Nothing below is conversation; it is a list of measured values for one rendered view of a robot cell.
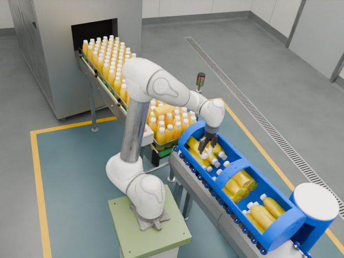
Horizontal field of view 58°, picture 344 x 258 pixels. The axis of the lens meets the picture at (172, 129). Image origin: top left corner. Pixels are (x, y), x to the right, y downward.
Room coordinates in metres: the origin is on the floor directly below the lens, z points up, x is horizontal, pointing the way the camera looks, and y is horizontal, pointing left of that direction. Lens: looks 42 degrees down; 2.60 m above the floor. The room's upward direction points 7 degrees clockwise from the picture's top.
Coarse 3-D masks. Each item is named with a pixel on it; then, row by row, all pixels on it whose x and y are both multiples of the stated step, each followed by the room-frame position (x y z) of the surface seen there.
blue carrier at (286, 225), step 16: (192, 128) 1.56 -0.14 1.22; (224, 144) 1.57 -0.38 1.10; (192, 160) 1.40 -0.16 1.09; (224, 160) 1.51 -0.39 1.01; (240, 160) 1.31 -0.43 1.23; (208, 176) 1.27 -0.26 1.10; (224, 176) 1.21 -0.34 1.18; (256, 176) 1.32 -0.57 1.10; (224, 192) 1.15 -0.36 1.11; (256, 192) 1.26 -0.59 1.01; (272, 192) 1.21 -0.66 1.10; (240, 208) 1.16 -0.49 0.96; (288, 208) 1.11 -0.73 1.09; (272, 224) 0.92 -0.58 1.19; (288, 224) 0.91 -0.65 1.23; (272, 240) 0.86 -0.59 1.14
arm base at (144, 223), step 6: (132, 204) 1.01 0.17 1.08; (132, 210) 0.98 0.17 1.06; (138, 216) 0.93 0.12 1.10; (162, 216) 0.96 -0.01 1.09; (168, 216) 0.97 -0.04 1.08; (138, 222) 0.91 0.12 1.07; (144, 222) 0.91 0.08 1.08; (150, 222) 0.91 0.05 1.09; (156, 222) 0.91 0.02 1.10; (144, 228) 0.88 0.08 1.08; (156, 228) 0.88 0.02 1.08
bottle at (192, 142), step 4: (192, 136) 1.59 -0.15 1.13; (188, 140) 1.55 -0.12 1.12; (192, 140) 1.54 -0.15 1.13; (196, 140) 1.55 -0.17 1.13; (188, 144) 1.53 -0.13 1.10; (192, 144) 1.51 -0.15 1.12; (196, 144) 1.51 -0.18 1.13; (192, 148) 1.49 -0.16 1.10; (196, 148) 1.48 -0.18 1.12; (196, 152) 1.46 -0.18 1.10; (204, 152) 1.46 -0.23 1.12
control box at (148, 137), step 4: (148, 128) 1.64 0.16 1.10; (144, 132) 1.60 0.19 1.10; (148, 132) 1.60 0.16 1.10; (152, 132) 1.60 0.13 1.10; (144, 136) 1.56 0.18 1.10; (148, 136) 1.58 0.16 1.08; (152, 136) 1.60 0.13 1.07; (144, 140) 1.56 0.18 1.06; (148, 140) 1.58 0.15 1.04; (152, 140) 1.60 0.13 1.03; (144, 144) 1.56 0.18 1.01
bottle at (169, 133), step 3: (168, 129) 1.69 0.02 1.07; (171, 129) 1.69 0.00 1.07; (165, 132) 1.69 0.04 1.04; (168, 132) 1.68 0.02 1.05; (171, 132) 1.68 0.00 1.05; (168, 135) 1.67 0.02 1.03; (171, 135) 1.68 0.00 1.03; (168, 138) 1.67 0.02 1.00; (171, 138) 1.68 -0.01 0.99; (165, 141) 1.68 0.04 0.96; (171, 144) 1.69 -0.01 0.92
